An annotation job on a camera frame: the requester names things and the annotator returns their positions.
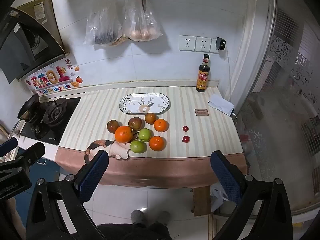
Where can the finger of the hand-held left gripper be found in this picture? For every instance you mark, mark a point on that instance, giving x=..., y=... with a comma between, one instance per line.
x=31, y=153
x=8, y=145

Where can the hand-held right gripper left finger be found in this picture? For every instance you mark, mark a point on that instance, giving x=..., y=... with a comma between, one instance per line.
x=95, y=175

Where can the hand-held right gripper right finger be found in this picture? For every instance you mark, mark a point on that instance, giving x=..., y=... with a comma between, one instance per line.
x=225, y=177

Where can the large orange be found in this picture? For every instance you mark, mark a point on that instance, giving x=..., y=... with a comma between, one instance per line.
x=123, y=134

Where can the green apple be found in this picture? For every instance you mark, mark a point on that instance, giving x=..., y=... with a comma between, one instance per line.
x=144, y=134
x=138, y=146

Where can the red apple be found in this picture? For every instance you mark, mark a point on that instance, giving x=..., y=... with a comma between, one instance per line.
x=112, y=125
x=135, y=123

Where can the dark brownish orange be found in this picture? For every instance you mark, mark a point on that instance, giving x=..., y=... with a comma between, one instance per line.
x=150, y=118

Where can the oval patterned ceramic plate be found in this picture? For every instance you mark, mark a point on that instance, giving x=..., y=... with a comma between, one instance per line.
x=155, y=101

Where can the white plastic bag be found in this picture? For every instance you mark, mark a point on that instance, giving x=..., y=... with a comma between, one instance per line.
x=217, y=197

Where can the wooden board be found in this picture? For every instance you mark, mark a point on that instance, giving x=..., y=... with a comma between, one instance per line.
x=201, y=200

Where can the striped tablecloth with cat print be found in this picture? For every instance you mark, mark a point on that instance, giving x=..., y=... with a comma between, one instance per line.
x=200, y=150

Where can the black frying pan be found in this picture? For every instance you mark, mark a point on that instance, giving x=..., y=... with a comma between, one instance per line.
x=27, y=106

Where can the black gas stove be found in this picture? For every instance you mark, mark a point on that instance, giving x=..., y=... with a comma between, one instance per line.
x=58, y=120

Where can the grey slipper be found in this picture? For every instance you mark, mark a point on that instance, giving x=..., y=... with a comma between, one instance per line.
x=163, y=217
x=137, y=216

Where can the person's dark trousers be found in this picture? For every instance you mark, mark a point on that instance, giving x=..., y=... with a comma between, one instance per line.
x=132, y=232

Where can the white folded paper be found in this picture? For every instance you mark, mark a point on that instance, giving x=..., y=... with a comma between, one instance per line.
x=221, y=104

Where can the dark sauce bottle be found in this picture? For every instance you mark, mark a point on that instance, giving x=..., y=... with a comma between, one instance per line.
x=203, y=77

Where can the range hood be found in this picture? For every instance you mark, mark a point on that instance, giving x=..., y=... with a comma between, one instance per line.
x=15, y=42

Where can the frosted glass sliding door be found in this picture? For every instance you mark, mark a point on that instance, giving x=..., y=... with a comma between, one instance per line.
x=287, y=80

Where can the black charger plug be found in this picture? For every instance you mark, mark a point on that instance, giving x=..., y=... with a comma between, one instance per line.
x=221, y=43

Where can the plastic bag with dark contents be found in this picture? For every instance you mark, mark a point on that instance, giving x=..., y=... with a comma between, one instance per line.
x=103, y=22

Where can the plastic bag with eggs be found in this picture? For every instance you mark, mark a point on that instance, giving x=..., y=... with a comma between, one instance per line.
x=141, y=25

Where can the colourful wall sticker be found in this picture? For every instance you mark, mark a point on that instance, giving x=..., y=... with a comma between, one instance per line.
x=50, y=78

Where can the white wall socket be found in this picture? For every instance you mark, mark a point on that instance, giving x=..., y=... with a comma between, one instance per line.
x=203, y=44
x=187, y=43
x=213, y=46

